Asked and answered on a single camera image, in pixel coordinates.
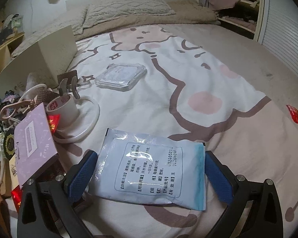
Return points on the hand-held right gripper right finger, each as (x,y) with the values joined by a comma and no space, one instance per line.
(217,178)

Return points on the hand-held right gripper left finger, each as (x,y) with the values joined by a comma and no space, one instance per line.
(83,173)

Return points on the pink booklet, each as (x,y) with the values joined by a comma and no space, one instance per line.
(32,148)

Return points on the light blue medicine sachet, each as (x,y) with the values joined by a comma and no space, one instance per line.
(149,173)

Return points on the white storage box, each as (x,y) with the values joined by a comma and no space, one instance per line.
(57,54)

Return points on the red packet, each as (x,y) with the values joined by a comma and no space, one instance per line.
(53,124)
(296,116)

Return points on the white paper cup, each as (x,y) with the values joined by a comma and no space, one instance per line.
(67,114)

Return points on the metal hair clip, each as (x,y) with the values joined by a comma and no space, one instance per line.
(64,85)

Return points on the clear plastic case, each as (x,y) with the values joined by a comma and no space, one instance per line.
(120,78)

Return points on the cartoon printed blanket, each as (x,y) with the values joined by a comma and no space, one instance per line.
(188,79)

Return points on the wooden shelf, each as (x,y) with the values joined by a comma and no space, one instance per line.
(5,52)

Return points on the beige quilted pillow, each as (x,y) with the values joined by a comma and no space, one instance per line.
(49,27)
(129,10)

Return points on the dark bag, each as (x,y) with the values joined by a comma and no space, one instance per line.
(2,36)

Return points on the beige folded duvet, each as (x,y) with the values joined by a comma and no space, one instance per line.
(193,12)

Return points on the white cap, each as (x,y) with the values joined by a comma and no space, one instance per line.
(11,19)

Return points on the white ribbed sliding door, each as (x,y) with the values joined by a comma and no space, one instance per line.
(283,17)

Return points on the pile of clothes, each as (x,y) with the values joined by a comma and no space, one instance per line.
(228,0)

